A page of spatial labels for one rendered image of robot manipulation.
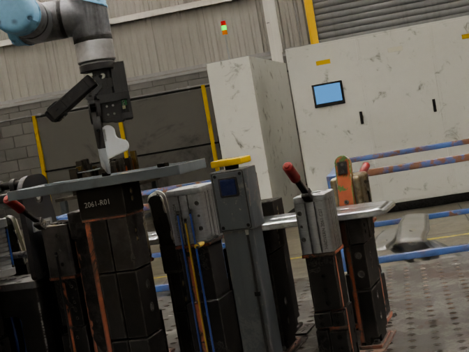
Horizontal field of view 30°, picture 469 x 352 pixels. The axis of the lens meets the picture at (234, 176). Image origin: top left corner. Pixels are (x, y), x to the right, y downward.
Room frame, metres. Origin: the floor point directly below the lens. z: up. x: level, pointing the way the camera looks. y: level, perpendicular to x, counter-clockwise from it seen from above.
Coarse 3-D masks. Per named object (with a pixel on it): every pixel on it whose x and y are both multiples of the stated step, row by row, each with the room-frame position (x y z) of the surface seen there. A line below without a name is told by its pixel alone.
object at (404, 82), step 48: (336, 48) 9.77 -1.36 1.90; (384, 48) 9.68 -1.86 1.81; (432, 48) 9.60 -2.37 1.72; (336, 96) 9.76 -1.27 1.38; (384, 96) 9.70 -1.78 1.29; (432, 96) 9.61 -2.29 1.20; (336, 144) 9.80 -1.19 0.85; (384, 144) 9.71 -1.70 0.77; (432, 144) 9.62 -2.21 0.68; (384, 192) 9.73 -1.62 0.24; (432, 192) 9.64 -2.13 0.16
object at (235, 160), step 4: (240, 156) 1.61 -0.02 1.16; (244, 156) 1.60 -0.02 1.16; (248, 156) 1.62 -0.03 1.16; (220, 160) 1.61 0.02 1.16; (224, 160) 1.59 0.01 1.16; (228, 160) 1.59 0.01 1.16; (232, 160) 1.58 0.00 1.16; (236, 160) 1.58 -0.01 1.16; (240, 160) 1.58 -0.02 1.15; (244, 160) 1.60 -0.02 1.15; (248, 160) 1.62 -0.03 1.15; (212, 164) 1.60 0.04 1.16; (216, 164) 1.59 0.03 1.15; (220, 164) 1.59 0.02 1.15; (224, 164) 1.59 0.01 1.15; (228, 164) 1.59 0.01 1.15; (232, 164) 1.59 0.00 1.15; (236, 164) 1.58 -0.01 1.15; (228, 168) 1.61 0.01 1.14; (232, 168) 1.60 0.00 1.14
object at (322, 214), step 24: (312, 216) 1.70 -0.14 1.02; (336, 216) 1.76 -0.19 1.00; (312, 240) 1.71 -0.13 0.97; (336, 240) 1.72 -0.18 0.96; (312, 264) 1.72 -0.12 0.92; (336, 264) 1.72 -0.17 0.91; (312, 288) 1.72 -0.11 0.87; (336, 288) 1.70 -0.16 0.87; (336, 312) 1.70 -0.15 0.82; (336, 336) 1.70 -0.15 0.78
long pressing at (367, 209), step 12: (360, 204) 1.94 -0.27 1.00; (372, 204) 1.90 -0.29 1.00; (384, 204) 1.87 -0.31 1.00; (276, 216) 1.99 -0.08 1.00; (288, 216) 1.95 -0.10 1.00; (348, 216) 1.79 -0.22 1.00; (360, 216) 1.79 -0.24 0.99; (372, 216) 1.78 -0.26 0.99; (264, 228) 1.86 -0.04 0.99; (276, 228) 1.85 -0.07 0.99; (156, 240) 1.94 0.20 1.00
